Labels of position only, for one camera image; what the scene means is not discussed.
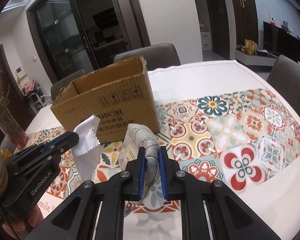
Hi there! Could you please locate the white zigzag edged cloth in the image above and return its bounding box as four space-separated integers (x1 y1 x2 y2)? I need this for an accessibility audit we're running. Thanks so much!
71 115 103 181

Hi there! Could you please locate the grey beige cloth pouch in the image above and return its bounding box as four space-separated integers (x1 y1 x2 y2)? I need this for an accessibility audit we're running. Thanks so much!
119 124 160 202

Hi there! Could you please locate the person's left hand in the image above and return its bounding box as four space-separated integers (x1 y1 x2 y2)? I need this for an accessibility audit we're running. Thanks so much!
2 205 44 239

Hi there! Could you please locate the glass vase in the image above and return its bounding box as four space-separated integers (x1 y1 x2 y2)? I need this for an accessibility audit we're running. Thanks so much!
0 109 29 151

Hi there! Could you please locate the white shoe rack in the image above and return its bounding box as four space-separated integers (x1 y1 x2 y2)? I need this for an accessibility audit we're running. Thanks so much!
23 80 52 114

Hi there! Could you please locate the grey dining chair left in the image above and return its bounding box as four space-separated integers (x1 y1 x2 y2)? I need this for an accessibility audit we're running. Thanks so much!
50 69 85 101

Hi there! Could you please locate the grey dining chair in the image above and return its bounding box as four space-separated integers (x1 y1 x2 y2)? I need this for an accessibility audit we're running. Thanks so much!
267 55 300 117
114 43 181 70
50 69 85 101

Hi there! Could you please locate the patterned tile table runner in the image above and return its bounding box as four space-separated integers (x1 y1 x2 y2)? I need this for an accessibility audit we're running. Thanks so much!
38 88 300 217

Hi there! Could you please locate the brown cardboard box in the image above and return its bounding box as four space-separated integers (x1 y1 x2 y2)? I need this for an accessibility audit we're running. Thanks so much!
51 56 160 143

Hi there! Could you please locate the grey dining chair middle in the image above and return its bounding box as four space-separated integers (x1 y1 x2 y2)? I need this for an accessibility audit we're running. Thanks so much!
114 43 181 70

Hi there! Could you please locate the grey dining chair right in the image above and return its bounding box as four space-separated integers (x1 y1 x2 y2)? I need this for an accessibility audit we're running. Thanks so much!
267 55 300 117

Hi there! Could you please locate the white low bench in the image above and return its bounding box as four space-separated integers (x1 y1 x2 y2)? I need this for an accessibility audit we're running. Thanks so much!
235 50 276 67

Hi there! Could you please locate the black tv cabinet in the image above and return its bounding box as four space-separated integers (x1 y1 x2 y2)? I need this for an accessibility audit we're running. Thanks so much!
263 22 300 61

